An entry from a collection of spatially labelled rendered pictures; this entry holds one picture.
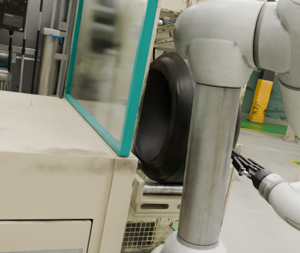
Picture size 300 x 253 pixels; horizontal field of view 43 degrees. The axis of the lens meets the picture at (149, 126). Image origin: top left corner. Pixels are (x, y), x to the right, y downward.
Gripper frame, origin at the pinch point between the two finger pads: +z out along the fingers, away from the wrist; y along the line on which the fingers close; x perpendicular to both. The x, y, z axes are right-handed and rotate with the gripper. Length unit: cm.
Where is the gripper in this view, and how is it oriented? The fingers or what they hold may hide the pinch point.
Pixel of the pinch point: (234, 155)
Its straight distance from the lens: 141.6
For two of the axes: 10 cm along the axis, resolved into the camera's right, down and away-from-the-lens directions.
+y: -9.1, -0.9, -4.1
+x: -2.4, 9.2, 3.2
